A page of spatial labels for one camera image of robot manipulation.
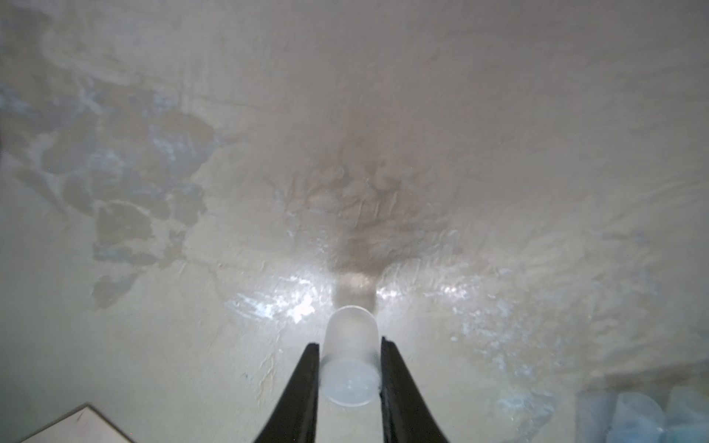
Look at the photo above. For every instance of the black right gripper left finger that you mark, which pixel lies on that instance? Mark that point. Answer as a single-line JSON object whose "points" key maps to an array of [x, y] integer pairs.
{"points": [[294, 418]]}

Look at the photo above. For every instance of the pink paper envelope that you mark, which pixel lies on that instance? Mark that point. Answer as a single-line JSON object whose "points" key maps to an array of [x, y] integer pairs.
{"points": [[82, 425]]}

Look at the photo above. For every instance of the highlighter marker pack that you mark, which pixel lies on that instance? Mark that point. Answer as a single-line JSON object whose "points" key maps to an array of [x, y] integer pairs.
{"points": [[653, 413]]}

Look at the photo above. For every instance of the translucent glue stick cap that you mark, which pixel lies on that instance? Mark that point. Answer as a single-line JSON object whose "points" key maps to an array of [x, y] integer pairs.
{"points": [[350, 370]]}

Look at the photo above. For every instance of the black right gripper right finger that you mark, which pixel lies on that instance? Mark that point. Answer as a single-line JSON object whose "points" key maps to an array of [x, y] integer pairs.
{"points": [[405, 414]]}

